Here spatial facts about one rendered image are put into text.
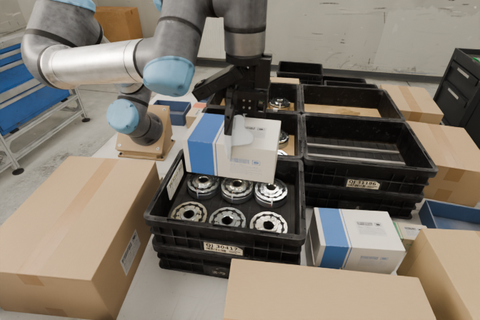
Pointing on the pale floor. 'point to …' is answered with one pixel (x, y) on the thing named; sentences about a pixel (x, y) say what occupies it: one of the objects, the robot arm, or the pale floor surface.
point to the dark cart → (461, 93)
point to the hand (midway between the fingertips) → (233, 139)
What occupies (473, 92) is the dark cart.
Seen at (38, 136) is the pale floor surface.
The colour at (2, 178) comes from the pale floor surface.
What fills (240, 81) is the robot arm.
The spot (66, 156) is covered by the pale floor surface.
